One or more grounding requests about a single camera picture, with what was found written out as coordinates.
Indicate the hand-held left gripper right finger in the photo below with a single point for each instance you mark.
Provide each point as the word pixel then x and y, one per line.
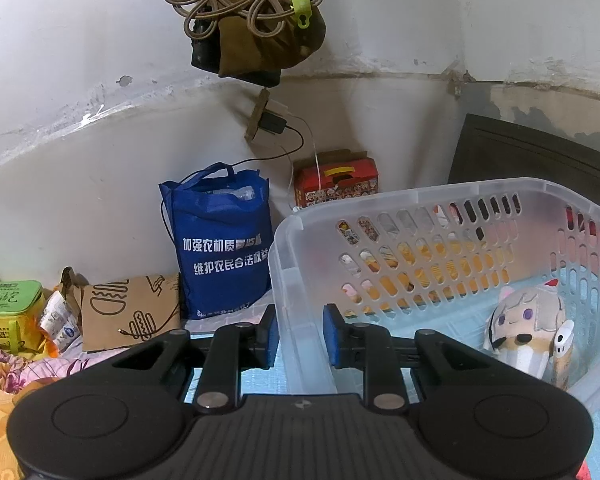
pixel 334 337

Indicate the wooden socket plate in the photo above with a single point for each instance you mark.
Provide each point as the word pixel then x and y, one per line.
pixel 254 122

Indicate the blue tote bag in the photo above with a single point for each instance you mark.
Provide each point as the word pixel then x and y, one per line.
pixel 220 240

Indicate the clear plastic basket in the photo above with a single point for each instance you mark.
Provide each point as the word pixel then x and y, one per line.
pixel 310 260

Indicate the white charger plug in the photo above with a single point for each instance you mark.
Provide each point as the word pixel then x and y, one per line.
pixel 276 107

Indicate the olive hanging bag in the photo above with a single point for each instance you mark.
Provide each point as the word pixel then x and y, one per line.
pixel 260 50

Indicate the green tin box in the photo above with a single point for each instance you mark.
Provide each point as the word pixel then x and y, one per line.
pixel 5 305

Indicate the grey-haired plush doll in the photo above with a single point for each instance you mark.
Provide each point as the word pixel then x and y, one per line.
pixel 520 320

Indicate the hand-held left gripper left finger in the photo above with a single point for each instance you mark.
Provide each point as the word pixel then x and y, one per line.
pixel 270 335

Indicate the brown paper bag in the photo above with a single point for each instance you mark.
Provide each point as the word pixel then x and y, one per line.
pixel 110 310

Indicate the pink floral blanket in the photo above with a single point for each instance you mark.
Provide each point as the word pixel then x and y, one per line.
pixel 0 365

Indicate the dark wooden headboard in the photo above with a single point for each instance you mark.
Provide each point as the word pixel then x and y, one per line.
pixel 505 155

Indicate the red cardboard box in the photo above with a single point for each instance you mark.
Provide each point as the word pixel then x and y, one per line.
pixel 350 180

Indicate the small white figure toy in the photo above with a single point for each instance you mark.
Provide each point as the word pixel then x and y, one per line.
pixel 562 342

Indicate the black hanging bag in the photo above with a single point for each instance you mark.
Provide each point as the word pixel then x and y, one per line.
pixel 205 57

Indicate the white snack packet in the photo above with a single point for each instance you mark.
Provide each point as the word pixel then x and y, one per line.
pixel 62 327

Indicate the black charger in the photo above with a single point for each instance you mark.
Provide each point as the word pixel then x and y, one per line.
pixel 272 124

